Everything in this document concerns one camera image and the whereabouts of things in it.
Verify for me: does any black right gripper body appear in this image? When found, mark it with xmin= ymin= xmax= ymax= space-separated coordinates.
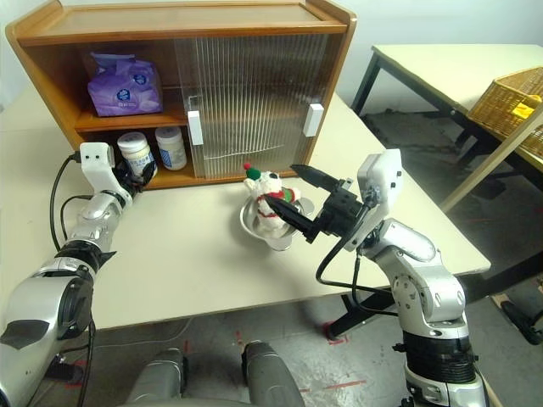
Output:
xmin=316 ymin=180 xmax=367 ymax=238

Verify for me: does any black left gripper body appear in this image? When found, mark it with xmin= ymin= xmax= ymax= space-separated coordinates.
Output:
xmin=120 ymin=176 xmax=148 ymax=195

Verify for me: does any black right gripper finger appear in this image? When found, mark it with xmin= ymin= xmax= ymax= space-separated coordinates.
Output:
xmin=289 ymin=164 xmax=343 ymax=194
xmin=264 ymin=194 xmax=320 ymax=246

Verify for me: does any white bottle with blue label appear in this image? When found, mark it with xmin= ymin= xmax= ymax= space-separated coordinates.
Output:
xmin=116 ymin=131 xmax=159 ymax=178
xmin=154 ymin=125 xmax=188 ymax=171

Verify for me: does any white plush toy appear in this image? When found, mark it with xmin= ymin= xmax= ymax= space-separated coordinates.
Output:
xmin=242 ymin=162 xmax=303 ymax=238

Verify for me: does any white door handle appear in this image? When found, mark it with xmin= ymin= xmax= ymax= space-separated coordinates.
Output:
xmin=187 ymin=109 xmax=204 ymax=147
xmin=303 ymin=103 xmax=325 ymax=137

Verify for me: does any purple tissue pack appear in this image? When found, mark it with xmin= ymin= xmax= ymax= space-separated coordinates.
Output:
xmin=87 ymin=51 xmax=165 ymax=119

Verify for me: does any ribbed glass sliding door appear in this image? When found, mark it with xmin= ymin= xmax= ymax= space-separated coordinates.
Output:
xmin=173 ymin=36 xmax=328 ymax=179
xmin=185 ymin=33 xmax=331 ymax=180

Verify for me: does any wooden cabinet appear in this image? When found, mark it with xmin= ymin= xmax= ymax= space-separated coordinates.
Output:
xmin=4 ymin=0 xmax=358 ymax=191

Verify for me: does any metal bowl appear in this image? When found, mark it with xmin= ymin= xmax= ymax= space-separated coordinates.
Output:
xmin=238 ymin=197 xmax=316 ymax=254

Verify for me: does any beige table with black legs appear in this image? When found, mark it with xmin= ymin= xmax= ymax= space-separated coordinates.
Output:
xmin=350 ymin=42 xmax=543 ymax=213

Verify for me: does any grey rounded right robot leg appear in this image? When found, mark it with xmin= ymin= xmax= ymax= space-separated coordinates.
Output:
xmin=241 ymin=341 xmax=305 ymax=407

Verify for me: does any grey rounded robot leg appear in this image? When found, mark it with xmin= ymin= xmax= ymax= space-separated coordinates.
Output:
xmin=241 ymin=341 xmax=305 ymax=407
xmin=131 ymin=348 xmax=190 ymax=407

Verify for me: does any yellow wicker basket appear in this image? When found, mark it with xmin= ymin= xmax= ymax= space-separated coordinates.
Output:
xmin=467 ymin=66 xmax=543 ymax=158

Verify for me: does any red floor tape square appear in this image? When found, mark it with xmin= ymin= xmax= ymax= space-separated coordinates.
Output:
xmin=63 ymin=359 xmax=88 ymax=386

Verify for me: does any grey rounded left robot leg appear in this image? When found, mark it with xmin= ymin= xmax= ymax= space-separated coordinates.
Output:
xmin=131 ymin=348 xmax=190 ymax=407

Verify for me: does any wooden stick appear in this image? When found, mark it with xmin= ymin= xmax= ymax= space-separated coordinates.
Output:
xmin=486 ymin=376 xmax=507 ymax=407

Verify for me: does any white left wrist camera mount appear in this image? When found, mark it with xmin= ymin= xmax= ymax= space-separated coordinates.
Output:
xmin=79 ymin=142 xmax=133 ymax=205

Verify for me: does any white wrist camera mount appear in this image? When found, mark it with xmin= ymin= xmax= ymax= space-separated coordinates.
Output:
xmin=342 ymin=148 xmax=403 ymax=252
xmin=79 ymin=142 xmax=133 ymax=205

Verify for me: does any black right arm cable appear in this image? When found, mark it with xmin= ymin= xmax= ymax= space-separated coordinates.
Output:
xmin=316 ymin=198 xmax=404 ymax=317

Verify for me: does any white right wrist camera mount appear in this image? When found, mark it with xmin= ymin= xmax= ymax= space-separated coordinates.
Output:
xmin=342 ymin=148 xmax=403 ymax=252

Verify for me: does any black table leg frame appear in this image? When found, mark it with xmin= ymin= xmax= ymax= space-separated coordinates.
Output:
xmin=328 ymin=270 xmax=543 ymax=340
xmin=44 ymin=354 xmax=85 ymax=386

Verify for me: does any white floor cable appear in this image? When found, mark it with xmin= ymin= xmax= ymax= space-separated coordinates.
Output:
xmin=92 ymin=315 xmax=193 ymax=348

